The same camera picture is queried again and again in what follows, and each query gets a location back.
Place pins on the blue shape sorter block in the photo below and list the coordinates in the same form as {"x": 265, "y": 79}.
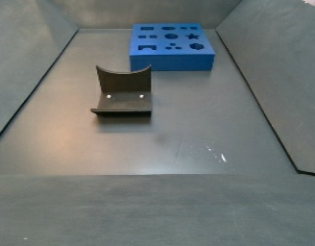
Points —
{"x": 170, "y": 47}

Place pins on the black curved holder bracket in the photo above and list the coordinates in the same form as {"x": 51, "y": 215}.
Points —
{"x": 126, "y": 92}

